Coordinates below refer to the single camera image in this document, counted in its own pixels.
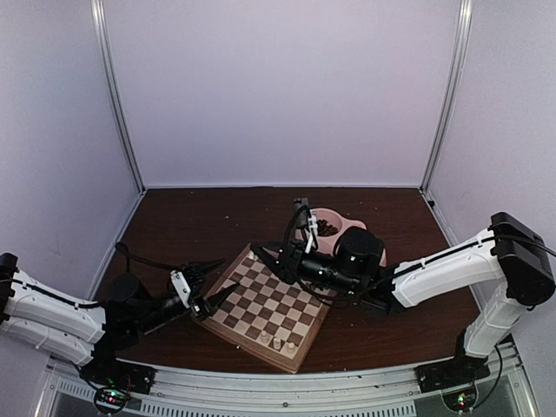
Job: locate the right aluminium frame post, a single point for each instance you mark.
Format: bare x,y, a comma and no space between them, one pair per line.
459,55

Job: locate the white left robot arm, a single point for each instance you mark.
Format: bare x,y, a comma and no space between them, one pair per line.
88,333

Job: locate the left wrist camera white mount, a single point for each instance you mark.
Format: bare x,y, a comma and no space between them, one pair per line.
181,286

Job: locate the front aluminium rail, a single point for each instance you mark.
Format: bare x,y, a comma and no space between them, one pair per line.
388,391

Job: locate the pink double bowl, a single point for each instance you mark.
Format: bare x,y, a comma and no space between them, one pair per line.
326,244

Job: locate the left aluminium frame post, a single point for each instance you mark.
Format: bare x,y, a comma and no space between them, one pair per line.
102,35

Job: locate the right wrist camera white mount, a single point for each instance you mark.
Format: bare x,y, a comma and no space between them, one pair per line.
305,225

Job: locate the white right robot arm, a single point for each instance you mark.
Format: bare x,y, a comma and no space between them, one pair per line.
507,252

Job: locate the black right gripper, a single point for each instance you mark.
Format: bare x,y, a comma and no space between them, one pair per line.
287,266

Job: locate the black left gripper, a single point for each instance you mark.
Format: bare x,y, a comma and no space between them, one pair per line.
195,269

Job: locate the aluminium frame post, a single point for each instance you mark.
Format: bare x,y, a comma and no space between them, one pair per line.
102,35
459,55

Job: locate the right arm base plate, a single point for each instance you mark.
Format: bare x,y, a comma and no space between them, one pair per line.
450,373

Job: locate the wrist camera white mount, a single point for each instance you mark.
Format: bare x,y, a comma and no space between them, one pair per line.
181,286
305,225

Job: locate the wooden chess board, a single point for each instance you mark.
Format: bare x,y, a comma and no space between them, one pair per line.
263,302

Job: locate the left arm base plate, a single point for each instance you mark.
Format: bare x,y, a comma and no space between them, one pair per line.
133,378

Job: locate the dark chess pieces pile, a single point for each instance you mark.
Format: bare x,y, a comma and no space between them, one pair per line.
326,229

